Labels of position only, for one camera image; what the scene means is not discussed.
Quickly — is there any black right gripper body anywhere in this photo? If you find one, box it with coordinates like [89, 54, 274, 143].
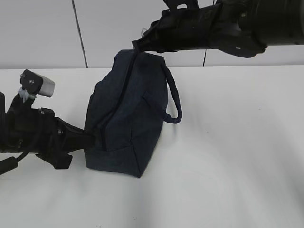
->
[142, 0, 228, 53]

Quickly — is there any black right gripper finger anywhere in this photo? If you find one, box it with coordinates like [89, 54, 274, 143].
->
[132, 36, 166, 53]

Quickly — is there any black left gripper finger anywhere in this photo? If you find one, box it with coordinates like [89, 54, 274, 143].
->
[63, 121, 95, 152]

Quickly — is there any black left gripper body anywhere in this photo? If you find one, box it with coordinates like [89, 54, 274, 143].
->
[4, 90, 71, 169]

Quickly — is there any dark blue lunch bag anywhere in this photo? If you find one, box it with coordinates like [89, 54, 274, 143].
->
[85, 49, 182, 178]

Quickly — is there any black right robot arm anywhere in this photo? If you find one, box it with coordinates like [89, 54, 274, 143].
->
[132, 0, 304, 58]

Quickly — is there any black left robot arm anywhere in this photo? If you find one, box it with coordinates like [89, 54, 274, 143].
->
[0, 94, 95, 174]

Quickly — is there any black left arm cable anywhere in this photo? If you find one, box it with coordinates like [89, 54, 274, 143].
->
[0, 133, 41, 176]

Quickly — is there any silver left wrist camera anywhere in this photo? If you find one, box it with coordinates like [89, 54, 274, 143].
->
[20, 69, 56, 97]

